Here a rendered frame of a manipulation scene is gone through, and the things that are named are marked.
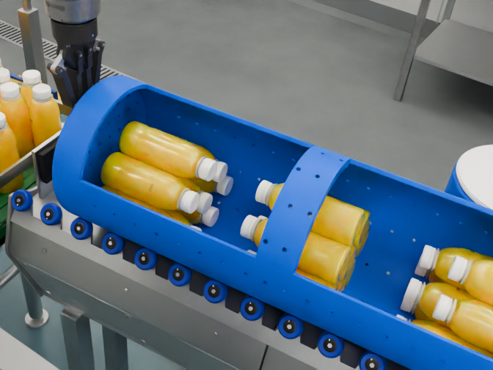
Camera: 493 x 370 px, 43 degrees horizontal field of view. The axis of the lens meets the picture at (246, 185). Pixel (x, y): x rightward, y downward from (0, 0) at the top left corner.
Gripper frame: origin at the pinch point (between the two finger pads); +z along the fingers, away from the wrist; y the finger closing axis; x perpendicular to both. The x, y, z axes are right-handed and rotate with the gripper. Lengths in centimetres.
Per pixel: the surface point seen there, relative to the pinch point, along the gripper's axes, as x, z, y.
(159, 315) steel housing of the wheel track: 24.5, 29.9, 11.3
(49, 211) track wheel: -3.3, 18.9, 8.3
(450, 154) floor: 57, 116, -210
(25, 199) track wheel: -9.4, 18.8, 8.4
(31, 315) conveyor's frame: -48, 111, -20
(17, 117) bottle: -25.3, 14.0, -7.7
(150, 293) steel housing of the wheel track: 21.7, 26.5, 10.0
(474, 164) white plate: 68, 12, -48
